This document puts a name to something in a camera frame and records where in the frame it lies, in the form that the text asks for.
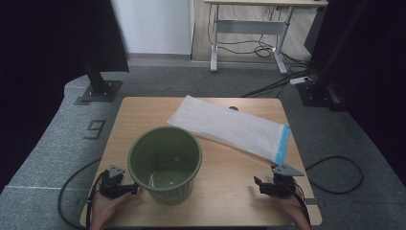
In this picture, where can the dark curtain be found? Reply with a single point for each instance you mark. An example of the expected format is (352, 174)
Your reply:
(38, 48)
(379, 64)

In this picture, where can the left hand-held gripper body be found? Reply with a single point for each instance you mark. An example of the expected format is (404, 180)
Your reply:
(112, 187)

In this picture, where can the green plastic bucket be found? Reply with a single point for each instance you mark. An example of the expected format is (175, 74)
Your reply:
(143, 153)

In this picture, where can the white power strip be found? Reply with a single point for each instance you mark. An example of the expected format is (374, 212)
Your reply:
(300, 80)

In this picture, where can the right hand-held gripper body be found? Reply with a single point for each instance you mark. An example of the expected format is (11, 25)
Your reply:
(282, 187)

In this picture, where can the person's right hand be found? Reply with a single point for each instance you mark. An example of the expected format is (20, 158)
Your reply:
(295, 211)

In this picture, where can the person's left hand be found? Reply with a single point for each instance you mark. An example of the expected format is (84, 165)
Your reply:
(103, 211)

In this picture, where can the black metal stand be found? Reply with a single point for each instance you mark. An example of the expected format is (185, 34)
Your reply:
(314, 96)
(100, 91)

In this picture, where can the black round table grommet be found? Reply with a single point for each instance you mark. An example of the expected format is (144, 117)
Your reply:
(234, 108)

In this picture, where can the white desk with metal legs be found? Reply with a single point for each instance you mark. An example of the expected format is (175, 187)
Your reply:
(252, 27)

